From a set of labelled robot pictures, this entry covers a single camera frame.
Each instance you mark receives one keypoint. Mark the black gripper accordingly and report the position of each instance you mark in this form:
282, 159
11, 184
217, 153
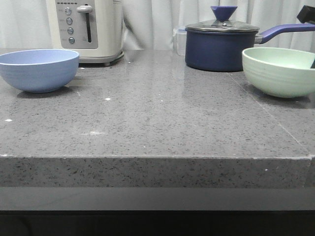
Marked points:
307, 15

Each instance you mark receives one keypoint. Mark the green bowl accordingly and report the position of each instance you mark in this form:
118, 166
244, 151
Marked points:
279, 72

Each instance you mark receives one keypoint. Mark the blue bowl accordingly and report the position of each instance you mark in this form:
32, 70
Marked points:
40, 70

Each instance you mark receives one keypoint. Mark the glass pot lid blue knob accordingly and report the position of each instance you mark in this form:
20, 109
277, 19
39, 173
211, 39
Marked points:
222, 22

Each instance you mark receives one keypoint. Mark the dark blue saucepan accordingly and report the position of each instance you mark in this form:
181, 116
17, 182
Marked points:
222, 51

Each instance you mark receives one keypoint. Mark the clear plastic food container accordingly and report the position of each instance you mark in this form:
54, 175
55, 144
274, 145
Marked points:
179, 40

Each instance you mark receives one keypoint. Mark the white curtain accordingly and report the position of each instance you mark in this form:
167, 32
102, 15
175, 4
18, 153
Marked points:
149, 24

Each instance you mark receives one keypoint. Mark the cream toaster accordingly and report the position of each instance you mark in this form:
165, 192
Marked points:
93, 28

